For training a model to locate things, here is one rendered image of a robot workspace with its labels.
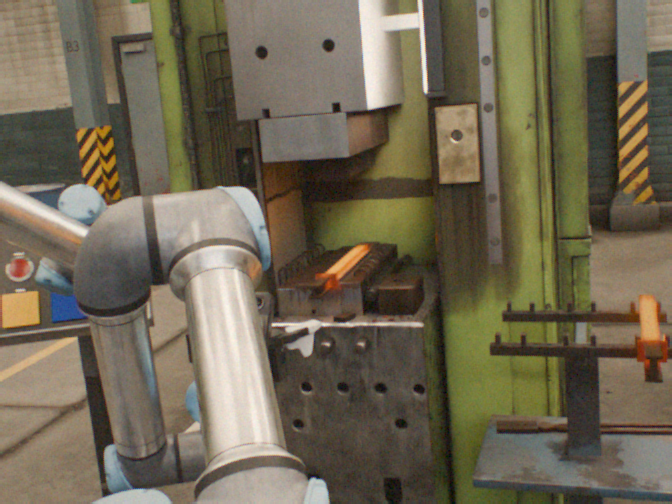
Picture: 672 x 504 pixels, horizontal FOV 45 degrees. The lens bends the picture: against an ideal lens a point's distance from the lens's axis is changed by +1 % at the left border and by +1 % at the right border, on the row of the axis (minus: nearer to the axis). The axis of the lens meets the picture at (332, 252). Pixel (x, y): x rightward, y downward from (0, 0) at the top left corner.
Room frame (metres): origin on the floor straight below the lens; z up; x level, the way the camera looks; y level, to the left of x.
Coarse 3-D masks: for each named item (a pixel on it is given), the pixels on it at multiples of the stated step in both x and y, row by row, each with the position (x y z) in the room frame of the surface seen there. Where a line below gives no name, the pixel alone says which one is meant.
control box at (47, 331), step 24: (0, 240) 1.78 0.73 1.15; (0, 264) 1.75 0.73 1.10; (0, 288) 1.72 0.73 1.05; (24, 288) 1.73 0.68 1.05; (0, 312) 1.69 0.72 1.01; (48, 312) 1.70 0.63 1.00; (0, 336) 1.67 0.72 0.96; (24, 336) 1.69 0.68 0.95; (48, 336) 1.72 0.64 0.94; (72, 336) 1.75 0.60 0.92
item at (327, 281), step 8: (360, 248) 2.03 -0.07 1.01; (344, 256) 1.94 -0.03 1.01; (352, 256) 1.94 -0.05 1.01; (336, 264) 1.86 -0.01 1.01; (344, 264) 1.86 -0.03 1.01; (328, 272) 1.79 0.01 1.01; (336, 272) 1.78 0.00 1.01; (320, 280) 1.70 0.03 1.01; (328, 280) 1.72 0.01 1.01; (336, 280) 1.74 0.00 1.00; (312, 288) 1.65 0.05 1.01; (320, 288) 1.68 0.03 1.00; (328, 288) 1.71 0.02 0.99; (336, 288) 1.73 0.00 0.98; (312, 296) 1.66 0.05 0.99; (320, 296) 1.65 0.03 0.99
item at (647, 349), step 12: (648, 300) 1.53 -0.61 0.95; (648, 312) 1.46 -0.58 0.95; (648, 324) 1.39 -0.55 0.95; (648, 336) 1.32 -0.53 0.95; (648, 348) 1.23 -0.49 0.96; (660, 348) 1.23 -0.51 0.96; (648, 360) 1.27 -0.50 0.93; (660, 360) 1.27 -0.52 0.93; (648, 372) 1.22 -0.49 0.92; (660, 372) 1.22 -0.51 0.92
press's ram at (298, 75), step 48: (240, 0) 1.79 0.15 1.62; (288, 0) 1.76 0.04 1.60; (336, 0) 1.73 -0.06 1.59; (384, 0) 1.95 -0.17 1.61; (240, 48) 1.80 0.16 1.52; (288, 48) 1.76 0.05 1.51; (336, 48) 1.73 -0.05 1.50; (384, 48) 1.91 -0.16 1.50; (240, 96) 1.80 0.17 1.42; (288, 96) 1.77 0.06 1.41; (336, 96) 1.74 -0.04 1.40; (384, 96) 1.88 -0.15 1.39
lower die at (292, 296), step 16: (320, 256) 2.11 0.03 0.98; (336, 256) 2.04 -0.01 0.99; (304, 272) 1.93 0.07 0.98; (320, 272) 1.87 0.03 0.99; (352, 272) 1.83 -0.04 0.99; (368, 272) 1.82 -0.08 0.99; (288, 288) 1.78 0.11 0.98; (304, 288) 1.77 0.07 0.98; (352, 288) 1.74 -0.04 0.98; (288, 304) 1.78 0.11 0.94; (304, 304) 1.77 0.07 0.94; (320, 304) 1.76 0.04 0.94; (336, 304) 1.75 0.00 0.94; (352, 304) 1.74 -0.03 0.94; (368, 304) 1.78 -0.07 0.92
